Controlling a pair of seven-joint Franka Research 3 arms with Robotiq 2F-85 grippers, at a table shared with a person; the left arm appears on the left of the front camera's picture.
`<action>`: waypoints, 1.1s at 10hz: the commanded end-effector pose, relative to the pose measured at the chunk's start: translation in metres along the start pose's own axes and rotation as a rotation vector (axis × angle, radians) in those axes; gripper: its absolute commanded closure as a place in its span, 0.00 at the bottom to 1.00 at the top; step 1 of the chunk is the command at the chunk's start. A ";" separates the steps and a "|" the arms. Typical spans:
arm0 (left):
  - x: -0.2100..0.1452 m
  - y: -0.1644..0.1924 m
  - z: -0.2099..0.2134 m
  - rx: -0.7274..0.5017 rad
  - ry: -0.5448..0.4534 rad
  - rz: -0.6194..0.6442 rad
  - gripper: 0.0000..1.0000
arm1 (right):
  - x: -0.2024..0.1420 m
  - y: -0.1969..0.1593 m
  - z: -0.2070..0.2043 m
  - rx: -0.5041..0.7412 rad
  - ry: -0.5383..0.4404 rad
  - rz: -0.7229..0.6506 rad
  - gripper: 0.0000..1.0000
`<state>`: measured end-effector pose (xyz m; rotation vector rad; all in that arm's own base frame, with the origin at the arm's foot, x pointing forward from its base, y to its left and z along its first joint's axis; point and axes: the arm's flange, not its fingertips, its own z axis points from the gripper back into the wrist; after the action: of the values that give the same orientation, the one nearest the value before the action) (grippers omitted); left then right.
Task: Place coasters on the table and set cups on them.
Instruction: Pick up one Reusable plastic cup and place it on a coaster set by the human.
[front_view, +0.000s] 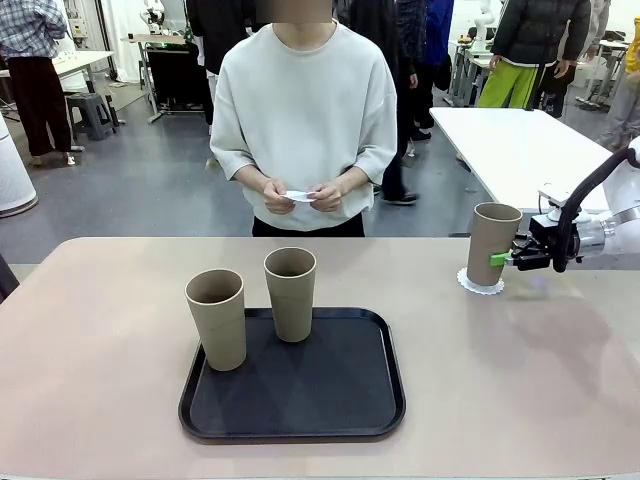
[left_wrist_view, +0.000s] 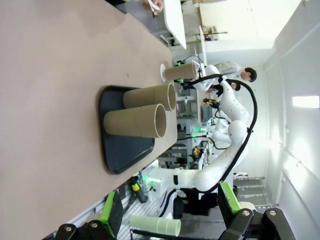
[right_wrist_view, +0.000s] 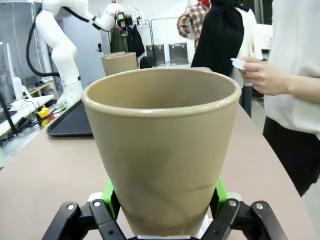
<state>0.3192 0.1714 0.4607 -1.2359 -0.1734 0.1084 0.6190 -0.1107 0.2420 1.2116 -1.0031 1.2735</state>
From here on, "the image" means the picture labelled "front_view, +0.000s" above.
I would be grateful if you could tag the white background work desk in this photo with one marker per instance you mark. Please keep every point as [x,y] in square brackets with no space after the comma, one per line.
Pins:
[467,75]

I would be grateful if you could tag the black plastic serving tray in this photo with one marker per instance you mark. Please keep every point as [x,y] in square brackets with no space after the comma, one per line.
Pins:
[310,390]

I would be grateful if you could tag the bystander in plaid shirt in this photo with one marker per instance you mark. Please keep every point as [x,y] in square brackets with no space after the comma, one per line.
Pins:
[35,75]

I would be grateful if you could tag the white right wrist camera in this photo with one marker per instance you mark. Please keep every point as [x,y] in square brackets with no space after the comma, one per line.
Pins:
[557,197]

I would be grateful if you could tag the person right hand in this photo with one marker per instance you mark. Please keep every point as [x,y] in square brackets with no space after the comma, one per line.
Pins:
[277,197]

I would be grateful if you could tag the walking bystander in black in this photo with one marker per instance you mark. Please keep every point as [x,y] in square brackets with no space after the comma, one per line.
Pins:
[395,125]

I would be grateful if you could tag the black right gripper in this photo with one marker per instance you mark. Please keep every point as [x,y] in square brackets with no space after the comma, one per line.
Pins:
[542,237]

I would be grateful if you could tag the beige sweatshirt torso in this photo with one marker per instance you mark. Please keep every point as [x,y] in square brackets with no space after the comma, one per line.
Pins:
[300,125]

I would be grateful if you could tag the white scalloped paper coaster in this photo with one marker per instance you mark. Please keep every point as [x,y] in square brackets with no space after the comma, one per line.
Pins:
[300,195]
[480,291]

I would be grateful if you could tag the person left forearm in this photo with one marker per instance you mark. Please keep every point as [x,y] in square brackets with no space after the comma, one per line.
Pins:
[350,179]

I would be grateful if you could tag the bystander in lime green trousers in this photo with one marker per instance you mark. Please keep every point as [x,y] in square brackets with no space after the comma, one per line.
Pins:
[530,40]

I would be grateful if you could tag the person left hand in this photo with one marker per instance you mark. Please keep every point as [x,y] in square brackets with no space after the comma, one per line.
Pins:
[329,197]

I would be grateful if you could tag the white desk with black cabinet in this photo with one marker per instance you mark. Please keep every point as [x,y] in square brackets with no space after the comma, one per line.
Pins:
[170,75]

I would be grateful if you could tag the person right forearm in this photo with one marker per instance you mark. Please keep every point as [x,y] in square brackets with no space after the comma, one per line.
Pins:
[252,180]

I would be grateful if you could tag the bystander in black clothes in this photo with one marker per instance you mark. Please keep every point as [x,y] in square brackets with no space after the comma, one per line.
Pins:
[220,30]

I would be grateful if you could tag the black trousers of person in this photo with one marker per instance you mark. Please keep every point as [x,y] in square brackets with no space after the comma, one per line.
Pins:
[270,229]

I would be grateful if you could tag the grey plastic step stool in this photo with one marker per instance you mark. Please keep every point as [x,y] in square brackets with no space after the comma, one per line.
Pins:
[90,115]

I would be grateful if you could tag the large white side table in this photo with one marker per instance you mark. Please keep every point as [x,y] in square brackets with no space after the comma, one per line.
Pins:
[510,150]

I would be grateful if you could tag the bystander in dark blue top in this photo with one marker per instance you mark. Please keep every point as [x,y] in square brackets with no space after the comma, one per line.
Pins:
[435,45]

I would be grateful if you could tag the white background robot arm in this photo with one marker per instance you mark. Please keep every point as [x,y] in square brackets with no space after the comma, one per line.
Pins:
[482,22]
[152,15]

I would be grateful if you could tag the blurred head and neck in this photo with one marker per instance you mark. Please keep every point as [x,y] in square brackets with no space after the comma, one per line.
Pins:
[302,27]

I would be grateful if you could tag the tall brown paper cup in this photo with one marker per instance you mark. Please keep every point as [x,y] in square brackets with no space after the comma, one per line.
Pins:
[220,325]
[290,300]
[490,240]

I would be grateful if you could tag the bystander in yellow top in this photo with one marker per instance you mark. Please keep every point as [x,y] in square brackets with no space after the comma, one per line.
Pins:
[625,100]

